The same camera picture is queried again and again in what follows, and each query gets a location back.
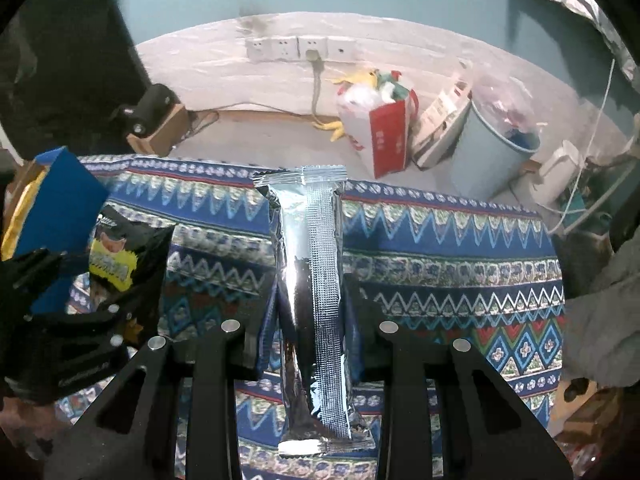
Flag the white flat boxes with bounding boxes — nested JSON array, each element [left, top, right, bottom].
[[410, 59, 474, 169]]

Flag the glossy yellow snack packet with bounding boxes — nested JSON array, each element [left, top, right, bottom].
[[0, 160, 49, 262]]

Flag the small cardboard box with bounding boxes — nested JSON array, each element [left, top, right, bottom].
[[547, 379, 602, 442]]

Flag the white red shopping bag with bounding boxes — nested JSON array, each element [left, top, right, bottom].
[[335, 70, 421, 180]]

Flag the black yellow snack packet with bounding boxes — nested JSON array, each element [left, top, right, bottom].
[[87, 212, 176, 349]]

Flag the white cord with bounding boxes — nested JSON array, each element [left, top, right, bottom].
[[545, 57, 617, 232]]

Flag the grey cloth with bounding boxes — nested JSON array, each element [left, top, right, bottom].
[[562, 239, 640, 389]]

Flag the blue cardboard box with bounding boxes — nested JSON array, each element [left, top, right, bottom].
[[0, 146, 111, 314]]

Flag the silver foil snack packet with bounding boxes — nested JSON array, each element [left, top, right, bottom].
[[251, 165, 377, 459]]

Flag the white wall socket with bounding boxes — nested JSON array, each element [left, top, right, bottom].
[[245, 37, 274, 64], [272, 36, 300, 61], [327, 37, 357, 59], [299, 35, 329, 60]]

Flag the grey plug with cable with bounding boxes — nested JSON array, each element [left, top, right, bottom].
[[304, 48, 327, 122]]

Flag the person's left hand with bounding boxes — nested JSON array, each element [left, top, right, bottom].
[[0, 395, 57, 462]]

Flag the patterned blue blanket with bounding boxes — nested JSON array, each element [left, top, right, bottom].
[[65, 154, 569, 480]]

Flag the pale blue trash bin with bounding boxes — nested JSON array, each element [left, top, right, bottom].
[[449, 74, 542, 200]]

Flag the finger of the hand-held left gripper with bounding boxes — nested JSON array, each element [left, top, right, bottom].
[[24, 302, 134, 349], [10, 248, 94, 282]]

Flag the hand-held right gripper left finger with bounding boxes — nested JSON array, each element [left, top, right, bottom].
[[52, 280, 281, 480]]

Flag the dark panel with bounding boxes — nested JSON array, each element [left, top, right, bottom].
[[0, 0, 151, 162]]

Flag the yellow peel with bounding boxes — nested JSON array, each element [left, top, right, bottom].
[[312, 118, 347, 144]]

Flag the white kettle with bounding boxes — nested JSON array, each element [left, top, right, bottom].
[[529, 139, 584, 206]]

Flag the black cylindrical device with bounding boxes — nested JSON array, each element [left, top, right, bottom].
[[117, 83, 176, 136]]

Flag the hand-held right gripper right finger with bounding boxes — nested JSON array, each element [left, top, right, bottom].
[[342, 272, 576, 480]]

